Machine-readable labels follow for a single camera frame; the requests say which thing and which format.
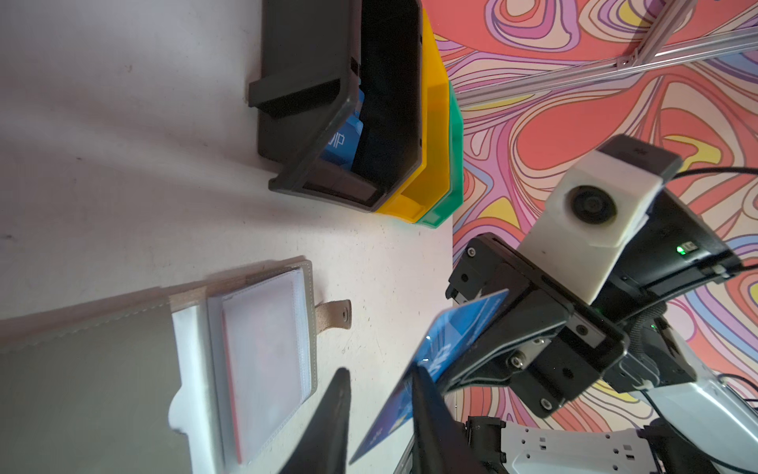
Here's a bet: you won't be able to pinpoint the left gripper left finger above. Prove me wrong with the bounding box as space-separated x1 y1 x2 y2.
280 367 351 474

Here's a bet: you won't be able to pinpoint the blue cards in black bin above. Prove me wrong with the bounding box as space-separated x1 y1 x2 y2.
320 89 364 170

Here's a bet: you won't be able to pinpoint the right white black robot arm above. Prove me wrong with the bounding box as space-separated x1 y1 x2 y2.
439 192 757 473

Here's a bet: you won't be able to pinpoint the yellow plastic bin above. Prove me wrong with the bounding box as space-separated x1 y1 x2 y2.
377 11 450 224

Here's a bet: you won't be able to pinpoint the blue VIP card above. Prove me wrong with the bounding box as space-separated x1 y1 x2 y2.
349 290 509 463

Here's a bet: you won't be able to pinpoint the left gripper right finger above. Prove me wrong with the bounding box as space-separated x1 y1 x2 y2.
410 363 487 474

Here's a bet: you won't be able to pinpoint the green plastic bin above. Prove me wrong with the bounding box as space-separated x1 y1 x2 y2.
417 83 464 229

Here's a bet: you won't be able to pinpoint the red VIP card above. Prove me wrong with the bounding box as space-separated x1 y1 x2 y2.
221 269 313 465

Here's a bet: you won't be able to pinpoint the black plastic bin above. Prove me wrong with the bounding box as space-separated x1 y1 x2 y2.
248 1 422 213

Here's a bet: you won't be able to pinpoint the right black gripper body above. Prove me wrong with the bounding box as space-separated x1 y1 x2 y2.
437 233 696 418

